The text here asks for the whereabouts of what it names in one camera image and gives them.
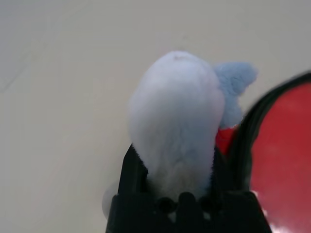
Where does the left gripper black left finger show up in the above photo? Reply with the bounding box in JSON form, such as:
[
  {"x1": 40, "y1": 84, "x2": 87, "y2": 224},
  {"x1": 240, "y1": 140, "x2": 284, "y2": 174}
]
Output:
[{"x1": 118, "y1": 143, "x2": 149, "y2": 195}]

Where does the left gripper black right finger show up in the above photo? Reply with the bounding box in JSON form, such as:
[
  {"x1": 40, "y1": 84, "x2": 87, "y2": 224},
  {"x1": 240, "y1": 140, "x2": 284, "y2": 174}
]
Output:
[{"x1": 210, "y1": 145, "x2": 230, "y2": 193}]

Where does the red black paddle case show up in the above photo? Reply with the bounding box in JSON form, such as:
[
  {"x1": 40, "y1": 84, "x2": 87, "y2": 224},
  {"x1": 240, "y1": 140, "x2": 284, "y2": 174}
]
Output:
[{"x1": 215, "y1": 71, "x2": 311, "y2": 233}]

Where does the red ping-pong paddle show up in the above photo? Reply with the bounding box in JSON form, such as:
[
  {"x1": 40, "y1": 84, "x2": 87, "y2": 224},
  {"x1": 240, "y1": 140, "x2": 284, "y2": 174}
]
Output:
[{"x1": 250, "y1": 83, "x2": 311, "y2": 233}]

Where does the white blue plush zipper charm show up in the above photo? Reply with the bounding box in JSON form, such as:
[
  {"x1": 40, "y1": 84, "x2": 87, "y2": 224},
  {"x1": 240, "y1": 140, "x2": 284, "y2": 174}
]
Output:
[{"x1": 127, "y1": 50, "x2": 259, "y2": 197}]

